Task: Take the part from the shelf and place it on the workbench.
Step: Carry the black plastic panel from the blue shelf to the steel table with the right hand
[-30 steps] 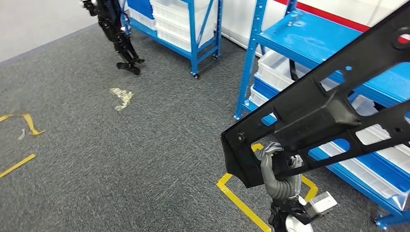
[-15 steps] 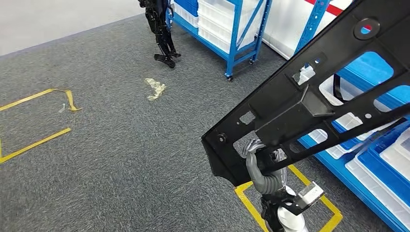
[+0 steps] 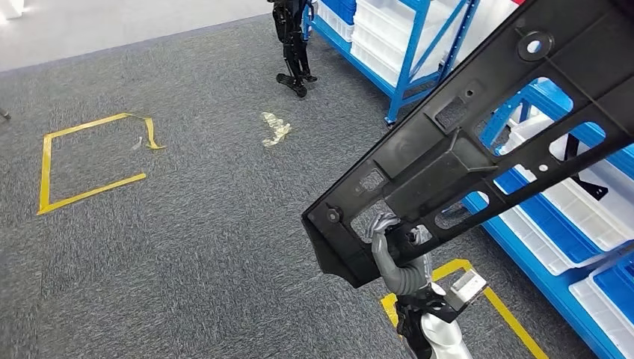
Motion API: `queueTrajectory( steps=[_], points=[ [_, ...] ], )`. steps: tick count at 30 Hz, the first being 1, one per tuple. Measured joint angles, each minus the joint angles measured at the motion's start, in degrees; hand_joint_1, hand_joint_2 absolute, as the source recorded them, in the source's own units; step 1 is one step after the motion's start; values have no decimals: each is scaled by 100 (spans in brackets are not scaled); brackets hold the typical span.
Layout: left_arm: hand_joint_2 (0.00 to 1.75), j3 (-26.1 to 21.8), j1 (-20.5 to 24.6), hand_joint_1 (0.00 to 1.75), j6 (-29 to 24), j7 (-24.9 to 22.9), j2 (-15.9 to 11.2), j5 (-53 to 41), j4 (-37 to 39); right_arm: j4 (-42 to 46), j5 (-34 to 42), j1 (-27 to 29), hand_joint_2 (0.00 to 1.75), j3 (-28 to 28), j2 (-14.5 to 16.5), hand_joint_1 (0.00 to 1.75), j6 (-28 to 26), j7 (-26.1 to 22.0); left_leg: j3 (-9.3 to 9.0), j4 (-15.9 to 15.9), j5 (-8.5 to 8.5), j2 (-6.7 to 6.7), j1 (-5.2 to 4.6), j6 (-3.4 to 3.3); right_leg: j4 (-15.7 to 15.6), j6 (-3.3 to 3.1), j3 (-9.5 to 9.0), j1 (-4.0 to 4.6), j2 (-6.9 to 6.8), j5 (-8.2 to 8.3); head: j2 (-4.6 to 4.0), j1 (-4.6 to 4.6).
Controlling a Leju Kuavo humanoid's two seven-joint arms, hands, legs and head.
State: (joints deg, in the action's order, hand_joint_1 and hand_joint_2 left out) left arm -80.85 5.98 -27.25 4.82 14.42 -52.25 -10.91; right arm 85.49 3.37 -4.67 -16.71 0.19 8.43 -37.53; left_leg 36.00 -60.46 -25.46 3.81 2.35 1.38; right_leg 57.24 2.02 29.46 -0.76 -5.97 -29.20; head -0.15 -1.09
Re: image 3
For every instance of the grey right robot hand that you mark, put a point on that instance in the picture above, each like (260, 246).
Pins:
(379, 252)

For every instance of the long black plastic part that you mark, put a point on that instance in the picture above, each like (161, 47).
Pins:
(436, 163)

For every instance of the crumpled clear plastic wrap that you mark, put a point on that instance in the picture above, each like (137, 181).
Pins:
(275, 130)

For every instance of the white plastic crate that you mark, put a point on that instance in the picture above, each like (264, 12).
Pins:
(334, 25)
(376, 62)
(545, 255)
(381, 25)
(607, 225)
(594, 309)

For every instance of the blue plastic crate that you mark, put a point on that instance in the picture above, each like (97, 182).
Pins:
(550, 218)
(616, 287)
(342, 7)

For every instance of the black humanoid robot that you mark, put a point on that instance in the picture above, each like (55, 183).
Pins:
(292, 39)

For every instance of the small clear tape scrap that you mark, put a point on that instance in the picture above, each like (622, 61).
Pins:
(137, 143)

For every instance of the yellow floor tape square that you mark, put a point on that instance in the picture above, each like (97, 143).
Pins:
(45, 173)

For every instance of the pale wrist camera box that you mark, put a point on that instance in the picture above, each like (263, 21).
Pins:
(468, 287)

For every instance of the black bracket part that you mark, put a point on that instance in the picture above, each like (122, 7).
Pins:
(592, 188)

